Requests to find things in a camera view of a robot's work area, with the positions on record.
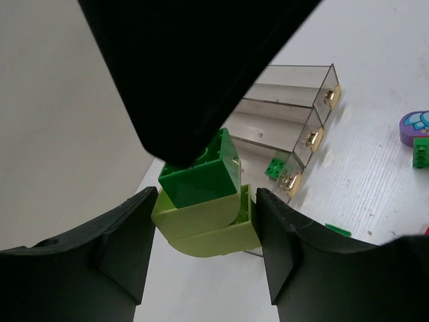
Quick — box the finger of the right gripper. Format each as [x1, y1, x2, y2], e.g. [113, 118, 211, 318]
[80, 1, 318, 165]

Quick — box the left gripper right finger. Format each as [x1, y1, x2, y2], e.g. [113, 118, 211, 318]
[256, 189, 428, 321]

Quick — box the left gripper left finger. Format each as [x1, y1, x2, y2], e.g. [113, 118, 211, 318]
[1, 187, 158, 321]

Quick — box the lime arch green brick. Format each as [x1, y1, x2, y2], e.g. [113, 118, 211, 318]
[150, 128, 262, 259]

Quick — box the small green curved piece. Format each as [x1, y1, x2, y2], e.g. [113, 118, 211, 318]
[324, 223, 352, 237]

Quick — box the green and red brick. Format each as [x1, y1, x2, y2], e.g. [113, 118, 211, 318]
[412, 137, 429, 168]

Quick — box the purple flower brick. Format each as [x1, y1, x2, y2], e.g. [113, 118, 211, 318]
[399, 111, 429, 147]

